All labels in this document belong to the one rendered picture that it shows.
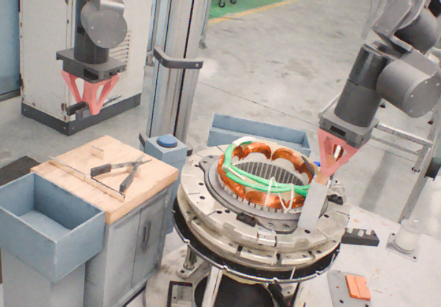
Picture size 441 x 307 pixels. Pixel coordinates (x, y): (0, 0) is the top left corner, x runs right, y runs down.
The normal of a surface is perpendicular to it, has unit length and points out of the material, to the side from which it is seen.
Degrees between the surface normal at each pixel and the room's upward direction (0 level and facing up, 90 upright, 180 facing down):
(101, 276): 90
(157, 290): 0
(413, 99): 92
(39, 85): 88
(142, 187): 0
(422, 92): 92
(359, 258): 0
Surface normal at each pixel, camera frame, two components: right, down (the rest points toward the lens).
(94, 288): -0.49, 0.33
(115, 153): 0.18, -0.86
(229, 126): -0.07, 0.47
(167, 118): 0.41, 0.51
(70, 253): 0.85, 0.38
